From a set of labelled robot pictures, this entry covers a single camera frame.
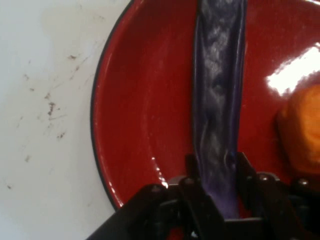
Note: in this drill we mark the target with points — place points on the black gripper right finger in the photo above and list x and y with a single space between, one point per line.
280 207

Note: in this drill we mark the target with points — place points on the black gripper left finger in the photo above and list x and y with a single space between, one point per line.
175 207

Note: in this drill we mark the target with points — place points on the orange toy carrot piece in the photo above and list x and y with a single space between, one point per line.
305 130

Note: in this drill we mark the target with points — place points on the red enamel plate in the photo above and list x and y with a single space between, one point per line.
150 100

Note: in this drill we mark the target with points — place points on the purple toy eggplant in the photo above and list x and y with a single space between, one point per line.
217 100

